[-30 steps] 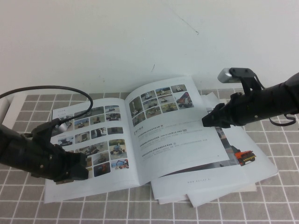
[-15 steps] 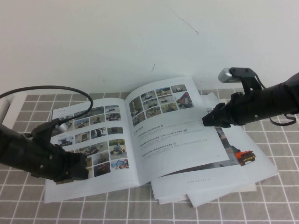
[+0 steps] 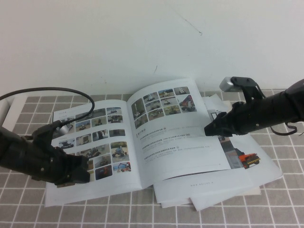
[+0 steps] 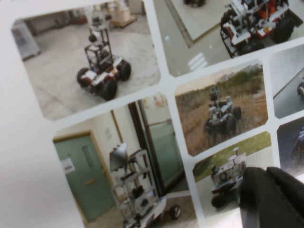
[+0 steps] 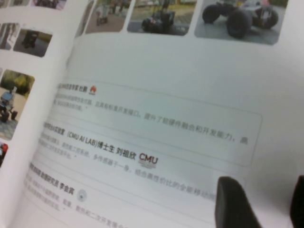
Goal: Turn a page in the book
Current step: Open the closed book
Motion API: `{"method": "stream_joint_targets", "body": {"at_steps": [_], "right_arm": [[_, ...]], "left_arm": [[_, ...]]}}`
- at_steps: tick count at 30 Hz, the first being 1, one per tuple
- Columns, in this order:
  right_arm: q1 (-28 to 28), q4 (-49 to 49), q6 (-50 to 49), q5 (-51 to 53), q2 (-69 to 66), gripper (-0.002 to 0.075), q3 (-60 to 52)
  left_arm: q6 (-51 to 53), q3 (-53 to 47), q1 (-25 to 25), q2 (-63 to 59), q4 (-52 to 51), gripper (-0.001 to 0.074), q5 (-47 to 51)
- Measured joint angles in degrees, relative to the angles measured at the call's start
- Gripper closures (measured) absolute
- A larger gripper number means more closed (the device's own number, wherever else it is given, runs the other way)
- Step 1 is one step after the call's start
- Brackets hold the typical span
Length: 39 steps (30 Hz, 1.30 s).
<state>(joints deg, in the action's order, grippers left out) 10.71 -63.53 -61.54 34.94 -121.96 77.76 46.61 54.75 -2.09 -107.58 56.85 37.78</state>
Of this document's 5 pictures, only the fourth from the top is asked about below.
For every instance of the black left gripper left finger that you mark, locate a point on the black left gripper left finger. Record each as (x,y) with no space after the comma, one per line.
(259,202)

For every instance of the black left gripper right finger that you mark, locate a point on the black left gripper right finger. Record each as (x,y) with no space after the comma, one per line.
(292,197)

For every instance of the white picture book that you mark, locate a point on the white picture book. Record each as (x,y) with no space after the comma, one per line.
(95,71)

